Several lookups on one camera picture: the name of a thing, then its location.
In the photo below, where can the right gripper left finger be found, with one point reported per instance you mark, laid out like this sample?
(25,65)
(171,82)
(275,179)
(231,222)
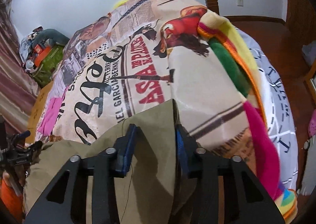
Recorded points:
(64,198)

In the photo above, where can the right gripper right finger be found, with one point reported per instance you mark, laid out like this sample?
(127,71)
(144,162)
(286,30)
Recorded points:
(224,185)

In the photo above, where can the olive green shorts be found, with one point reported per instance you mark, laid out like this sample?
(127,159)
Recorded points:
(136,172)

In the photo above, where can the orange sleeve forearm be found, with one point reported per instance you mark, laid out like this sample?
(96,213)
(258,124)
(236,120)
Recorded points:
(13,202)

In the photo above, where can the striped red beige curtain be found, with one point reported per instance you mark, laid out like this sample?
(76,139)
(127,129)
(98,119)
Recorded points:
(18,90)

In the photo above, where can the pink folded garment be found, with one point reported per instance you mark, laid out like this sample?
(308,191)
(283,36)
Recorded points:
(50,117)

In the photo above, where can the green storage basket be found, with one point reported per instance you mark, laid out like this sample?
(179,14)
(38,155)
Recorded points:
(44,73)

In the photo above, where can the pink slipper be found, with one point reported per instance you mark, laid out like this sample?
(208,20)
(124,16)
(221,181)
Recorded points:
(312,125)

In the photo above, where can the pile of clothes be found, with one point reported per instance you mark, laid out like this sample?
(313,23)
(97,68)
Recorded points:
(26,49)

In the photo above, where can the orange box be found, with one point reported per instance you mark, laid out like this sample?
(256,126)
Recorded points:
(41,54)

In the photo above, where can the white clock print sheet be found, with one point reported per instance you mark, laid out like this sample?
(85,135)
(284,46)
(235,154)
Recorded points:
(281,127)

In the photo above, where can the grey plush toy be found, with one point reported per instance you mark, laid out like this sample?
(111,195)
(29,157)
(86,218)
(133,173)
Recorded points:
(54,37)

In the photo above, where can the rainbow fleece blanket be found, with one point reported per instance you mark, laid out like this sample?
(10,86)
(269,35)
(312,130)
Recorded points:
(242,68)

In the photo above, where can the newspaper print bed blanket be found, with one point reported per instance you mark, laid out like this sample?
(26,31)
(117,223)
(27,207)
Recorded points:
(138,56)

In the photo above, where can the wooden wardrobe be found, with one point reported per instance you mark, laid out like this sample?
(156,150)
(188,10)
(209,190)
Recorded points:
(300,20)

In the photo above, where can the yellow foam bed guard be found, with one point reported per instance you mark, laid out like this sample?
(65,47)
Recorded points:
(119,3)

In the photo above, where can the white wall socket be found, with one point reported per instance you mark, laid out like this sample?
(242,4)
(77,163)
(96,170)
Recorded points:
(240,3)

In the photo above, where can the wooden bed post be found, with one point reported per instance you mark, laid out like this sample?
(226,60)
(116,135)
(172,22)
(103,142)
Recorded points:
(213,5)

